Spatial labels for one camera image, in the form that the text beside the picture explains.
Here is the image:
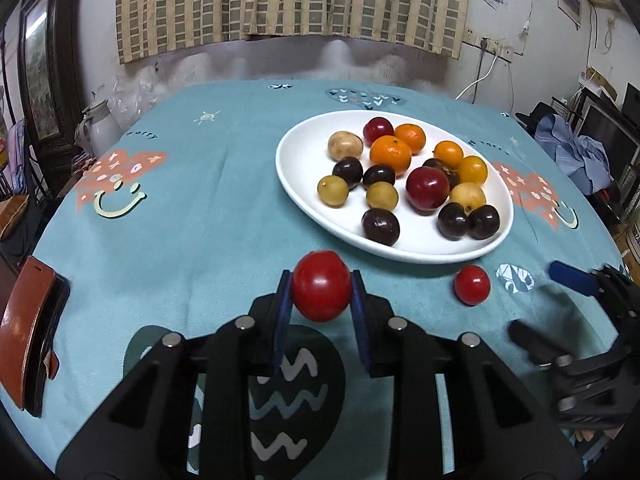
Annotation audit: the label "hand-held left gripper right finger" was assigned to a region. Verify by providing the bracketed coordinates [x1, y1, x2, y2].
[350, 270, 586, 480]

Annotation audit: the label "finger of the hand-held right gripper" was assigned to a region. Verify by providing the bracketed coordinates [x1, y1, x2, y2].
[548, 260, 640, 328]
[508, 319, 640, 428]

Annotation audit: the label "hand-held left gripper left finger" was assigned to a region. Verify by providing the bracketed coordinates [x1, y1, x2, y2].
[55, 270, 294, 480]

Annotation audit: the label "large red tomato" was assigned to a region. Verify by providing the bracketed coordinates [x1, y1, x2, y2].
[291, 250, 353, 323]

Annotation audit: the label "small red tomato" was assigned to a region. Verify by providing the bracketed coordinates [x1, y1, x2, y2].
[454, 265, 492, 307]

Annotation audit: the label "yellow green plum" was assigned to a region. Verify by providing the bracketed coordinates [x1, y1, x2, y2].
[317, 175, 350, 208]
[366, 181, 399, 211]

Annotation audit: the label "white oval plate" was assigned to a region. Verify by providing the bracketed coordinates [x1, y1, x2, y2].
[275, 110, 515, 265]

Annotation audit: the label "large orange mandarin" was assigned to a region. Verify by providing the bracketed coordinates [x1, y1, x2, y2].
[369, 135, 413, 171]

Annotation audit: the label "person's right hand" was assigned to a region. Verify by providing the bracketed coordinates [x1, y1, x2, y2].
[575, 425, 618, 443]

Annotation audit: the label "cardboard box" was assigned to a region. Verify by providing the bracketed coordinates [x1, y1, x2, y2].
[617, 220, 640, 261]
[580, 66, 618, 101]

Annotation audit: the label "dark purple plum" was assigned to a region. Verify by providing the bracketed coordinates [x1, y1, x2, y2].
[332, 156, 364, 190]
[467, 204, 501, 241]
[361, 208, 401, 247]
[362, 164, 397, 188]
[437, 202, 472, 241]

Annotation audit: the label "blue clothes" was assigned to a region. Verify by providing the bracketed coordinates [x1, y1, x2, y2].
[535, 112, 616, 196]

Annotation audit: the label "blue printed tablecloth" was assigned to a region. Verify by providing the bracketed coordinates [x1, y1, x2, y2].
[0, 79, 640, 480]

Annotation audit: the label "yellow loquat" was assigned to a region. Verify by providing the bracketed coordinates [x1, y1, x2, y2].
[449, 182, 487, 211]
[327, 131, 364, 162]

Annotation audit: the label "yellow orange tomato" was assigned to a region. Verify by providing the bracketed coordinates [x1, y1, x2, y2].
[457, 155, 489, 185]

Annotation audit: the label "black monitor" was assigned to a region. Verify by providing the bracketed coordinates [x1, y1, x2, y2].
[575, 95, 640, 196]

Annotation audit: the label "large red plum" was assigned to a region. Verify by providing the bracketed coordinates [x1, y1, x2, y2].
[405, 166, 451, 212]

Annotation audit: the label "black hat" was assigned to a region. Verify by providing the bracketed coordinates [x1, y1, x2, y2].
[515, 101, 556, 128]

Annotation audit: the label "small orange mandarin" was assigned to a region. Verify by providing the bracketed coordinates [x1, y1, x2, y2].
[433, 140, 465, 169]

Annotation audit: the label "small red plum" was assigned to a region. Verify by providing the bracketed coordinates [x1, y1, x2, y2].
[363, 116, 395, 146]

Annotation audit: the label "medium orange mandarin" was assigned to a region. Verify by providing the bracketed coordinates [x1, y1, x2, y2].
[394, 123, 427, 155]

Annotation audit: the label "brown leather phone case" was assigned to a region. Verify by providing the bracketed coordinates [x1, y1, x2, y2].
[0, 255, 71, 418]

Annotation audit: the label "white kettle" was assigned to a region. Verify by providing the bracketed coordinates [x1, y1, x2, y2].
[75, 99, 123, 157]

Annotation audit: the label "clear plastic bag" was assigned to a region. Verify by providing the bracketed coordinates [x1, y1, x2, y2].
[107, 67, 176, 126]

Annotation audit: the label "brown stool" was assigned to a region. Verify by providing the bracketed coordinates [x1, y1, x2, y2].
[0, 195, 31, 241]

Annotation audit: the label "striped beige curtain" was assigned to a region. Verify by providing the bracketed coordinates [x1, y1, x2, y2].
[116, 0, 473, 65]

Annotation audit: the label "dark framed painting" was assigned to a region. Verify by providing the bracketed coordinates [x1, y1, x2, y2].
[17, 0, 83, 156]

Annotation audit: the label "white power cable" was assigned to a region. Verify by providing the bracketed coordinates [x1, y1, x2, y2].
[452, 52, 501, 102]

